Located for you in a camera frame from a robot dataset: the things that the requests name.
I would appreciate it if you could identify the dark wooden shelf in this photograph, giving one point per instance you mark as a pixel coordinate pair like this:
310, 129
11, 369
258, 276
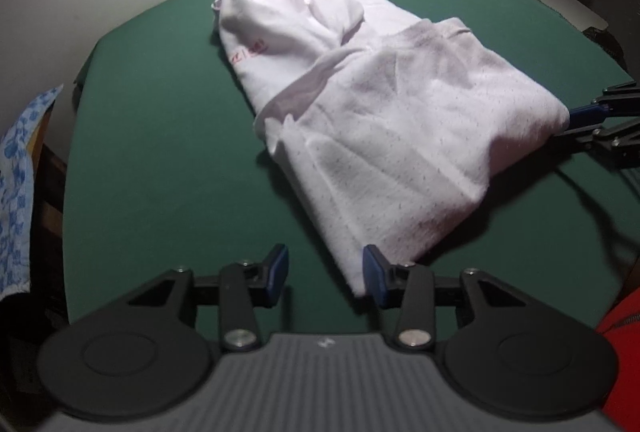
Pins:
50, 192

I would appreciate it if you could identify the green table cover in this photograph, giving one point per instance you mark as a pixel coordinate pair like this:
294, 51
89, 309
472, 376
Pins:
175, 137

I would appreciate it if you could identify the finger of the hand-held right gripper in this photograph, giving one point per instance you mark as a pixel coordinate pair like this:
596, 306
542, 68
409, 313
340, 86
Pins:
582, 113
615, 142

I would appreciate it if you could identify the white shirt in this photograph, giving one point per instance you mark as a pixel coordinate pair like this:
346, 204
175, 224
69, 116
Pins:
375, 112

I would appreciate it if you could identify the red garment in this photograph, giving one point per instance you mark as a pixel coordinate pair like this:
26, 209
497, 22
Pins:
622, 362

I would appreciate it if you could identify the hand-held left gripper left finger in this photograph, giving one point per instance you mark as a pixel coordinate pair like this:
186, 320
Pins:
277, 272

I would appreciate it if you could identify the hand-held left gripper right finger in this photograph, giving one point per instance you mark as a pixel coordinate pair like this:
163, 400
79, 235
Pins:
375, 274

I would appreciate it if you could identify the blue patterned cloth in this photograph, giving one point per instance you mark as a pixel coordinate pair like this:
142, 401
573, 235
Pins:
15, 192

